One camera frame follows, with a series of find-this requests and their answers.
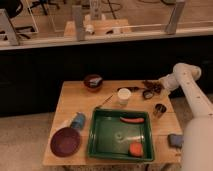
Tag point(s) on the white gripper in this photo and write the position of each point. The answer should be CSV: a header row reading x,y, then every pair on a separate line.
x,y
169,82

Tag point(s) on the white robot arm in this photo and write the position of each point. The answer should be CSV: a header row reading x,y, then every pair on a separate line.
x,y
197,149

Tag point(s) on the crumpled foil in bowl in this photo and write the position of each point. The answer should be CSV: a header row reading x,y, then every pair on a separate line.
x,y
95,81

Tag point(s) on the brown bowl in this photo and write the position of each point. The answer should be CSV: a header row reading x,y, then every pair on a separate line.
x,y
92,88

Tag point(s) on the purple bowl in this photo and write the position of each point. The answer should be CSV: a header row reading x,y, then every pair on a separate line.
x,y
65,142

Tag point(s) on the black small scoop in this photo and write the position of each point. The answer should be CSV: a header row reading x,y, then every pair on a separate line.
x,y
147,94

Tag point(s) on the small brown cup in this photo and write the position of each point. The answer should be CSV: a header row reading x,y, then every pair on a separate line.
x,y
159,110

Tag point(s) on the black spoon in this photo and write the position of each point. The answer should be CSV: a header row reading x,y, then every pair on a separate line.
x,y
132,89

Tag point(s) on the white cup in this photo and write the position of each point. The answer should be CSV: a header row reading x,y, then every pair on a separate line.
x,y
124,95

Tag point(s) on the blue sponge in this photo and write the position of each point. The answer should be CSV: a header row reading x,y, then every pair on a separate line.
x,y
175,140

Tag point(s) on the red sausage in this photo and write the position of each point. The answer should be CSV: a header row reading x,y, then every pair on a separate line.
x,y
132,120

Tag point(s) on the green plastic tray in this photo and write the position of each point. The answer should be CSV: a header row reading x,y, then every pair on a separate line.
x,y
112,131

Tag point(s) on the orange carrot piece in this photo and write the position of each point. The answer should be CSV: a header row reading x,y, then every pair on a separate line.
x,y
136,149

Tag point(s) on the clear utensil in tray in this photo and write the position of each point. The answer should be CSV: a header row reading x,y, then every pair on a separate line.
x,y
120,137

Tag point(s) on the white spoon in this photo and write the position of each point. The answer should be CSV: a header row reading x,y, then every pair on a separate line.
x,y
66,123

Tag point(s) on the black office chair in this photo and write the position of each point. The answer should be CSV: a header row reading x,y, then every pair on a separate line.
x,y
13,9

